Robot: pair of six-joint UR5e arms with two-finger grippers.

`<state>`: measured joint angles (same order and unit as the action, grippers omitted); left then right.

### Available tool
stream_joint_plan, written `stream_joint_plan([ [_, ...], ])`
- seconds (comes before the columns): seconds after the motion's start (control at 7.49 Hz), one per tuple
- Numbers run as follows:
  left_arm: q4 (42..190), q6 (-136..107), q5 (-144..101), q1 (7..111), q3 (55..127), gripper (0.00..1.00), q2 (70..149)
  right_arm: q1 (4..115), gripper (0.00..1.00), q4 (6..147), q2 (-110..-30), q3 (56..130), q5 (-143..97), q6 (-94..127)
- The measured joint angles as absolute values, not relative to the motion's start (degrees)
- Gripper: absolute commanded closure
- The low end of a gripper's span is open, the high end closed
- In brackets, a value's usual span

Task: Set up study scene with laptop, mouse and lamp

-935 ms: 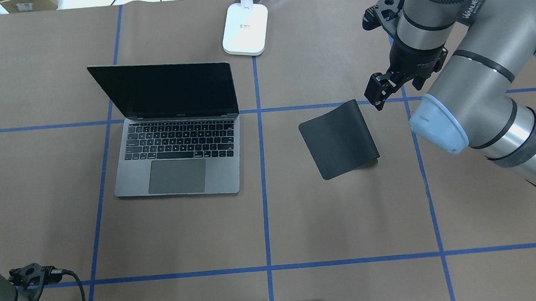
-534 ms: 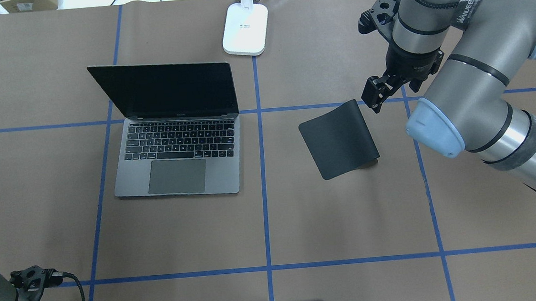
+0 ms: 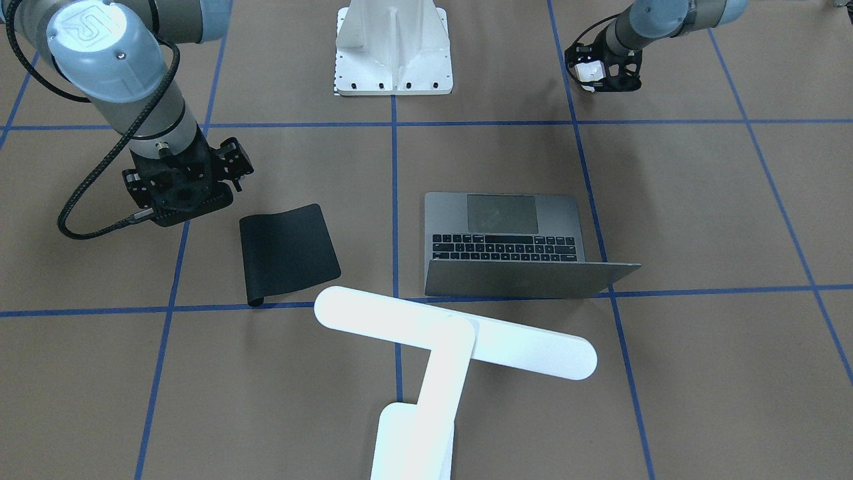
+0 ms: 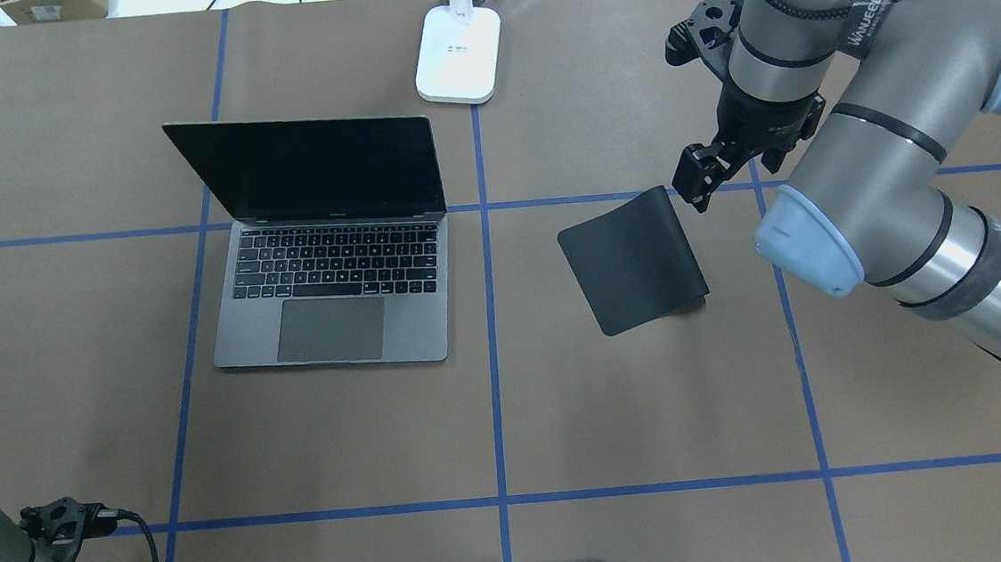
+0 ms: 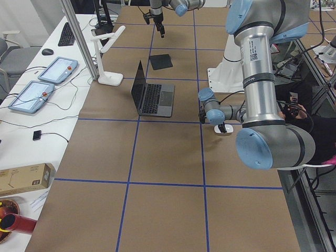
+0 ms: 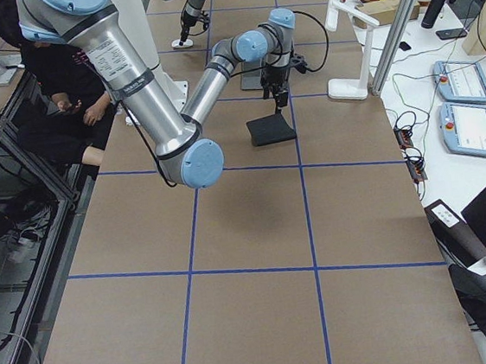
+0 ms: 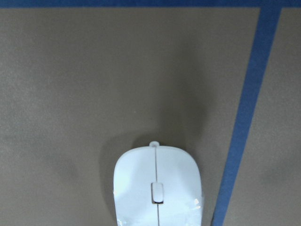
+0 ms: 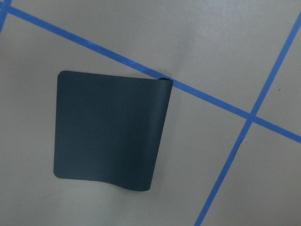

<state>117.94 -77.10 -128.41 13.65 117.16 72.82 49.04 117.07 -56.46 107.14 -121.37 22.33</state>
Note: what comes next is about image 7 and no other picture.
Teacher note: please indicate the white computer mouse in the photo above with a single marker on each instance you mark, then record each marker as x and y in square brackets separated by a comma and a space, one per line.
[157, 185]

